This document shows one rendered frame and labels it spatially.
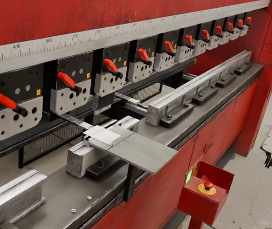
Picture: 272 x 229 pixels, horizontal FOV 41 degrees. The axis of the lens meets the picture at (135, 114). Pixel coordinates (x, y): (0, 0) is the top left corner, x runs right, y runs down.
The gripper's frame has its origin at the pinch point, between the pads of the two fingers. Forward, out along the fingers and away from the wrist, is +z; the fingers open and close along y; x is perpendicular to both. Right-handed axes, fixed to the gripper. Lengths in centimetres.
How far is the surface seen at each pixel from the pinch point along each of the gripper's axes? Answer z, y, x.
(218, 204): 18.5, -10.1, -15.0
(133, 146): -2, -42, -37
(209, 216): 25.6, -11.3, -15.1
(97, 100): -14, -58, -41
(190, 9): -42, -55, 17
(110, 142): -1, -50, -40
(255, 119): 58, -23, 178
